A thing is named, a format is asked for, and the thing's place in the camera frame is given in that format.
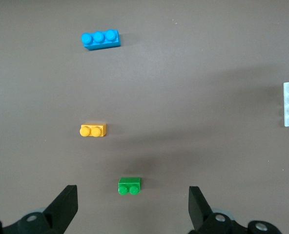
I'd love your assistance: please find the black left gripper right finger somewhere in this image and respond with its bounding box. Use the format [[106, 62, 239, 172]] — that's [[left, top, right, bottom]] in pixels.
[[188, 186, 249, 234]]

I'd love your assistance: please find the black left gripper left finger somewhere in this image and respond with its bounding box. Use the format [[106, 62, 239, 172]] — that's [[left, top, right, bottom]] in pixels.
[[2, 185, 78, 234]]

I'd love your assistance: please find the yellow two-stud block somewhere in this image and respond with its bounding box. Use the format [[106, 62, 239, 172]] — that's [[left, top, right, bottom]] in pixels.
[[79, 123, 108, 137]]

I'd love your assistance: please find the green two-stud block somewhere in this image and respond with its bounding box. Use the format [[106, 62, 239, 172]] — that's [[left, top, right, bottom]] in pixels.
[[117, 177, 143, 196]]

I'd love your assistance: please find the blue three-stud block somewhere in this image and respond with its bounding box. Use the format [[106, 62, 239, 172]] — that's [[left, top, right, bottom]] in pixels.
[[81, 28, 122, 51]]

